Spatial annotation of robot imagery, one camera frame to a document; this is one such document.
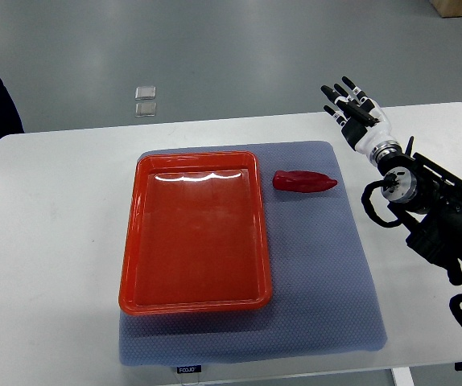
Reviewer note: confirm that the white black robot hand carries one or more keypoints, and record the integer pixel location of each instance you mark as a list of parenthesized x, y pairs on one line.
[(362, 122)]

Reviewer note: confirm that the red pepper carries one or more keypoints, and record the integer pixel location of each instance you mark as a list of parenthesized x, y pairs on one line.
[(302, 181)]

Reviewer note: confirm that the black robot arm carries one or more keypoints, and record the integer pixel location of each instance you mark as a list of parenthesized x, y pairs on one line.
[(425, 198)]

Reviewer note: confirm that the red plastic tray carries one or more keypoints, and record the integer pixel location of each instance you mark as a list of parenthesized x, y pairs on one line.
[(196, 238)]

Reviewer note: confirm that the wooden box corner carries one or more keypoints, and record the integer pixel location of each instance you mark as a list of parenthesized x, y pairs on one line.
[(448, 8)]

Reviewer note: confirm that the blue-grey mesh mat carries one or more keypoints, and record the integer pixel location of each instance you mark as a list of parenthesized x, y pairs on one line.
[(324, 299)]

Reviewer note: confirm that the upper floor socket plate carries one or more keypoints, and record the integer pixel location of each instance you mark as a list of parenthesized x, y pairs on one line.
[(145, 93)]

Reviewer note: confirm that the white table leg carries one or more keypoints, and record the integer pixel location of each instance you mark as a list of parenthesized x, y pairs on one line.
[(402, 376)]

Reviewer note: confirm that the black table label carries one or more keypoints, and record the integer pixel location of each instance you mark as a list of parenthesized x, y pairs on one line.
[(190, 369)]

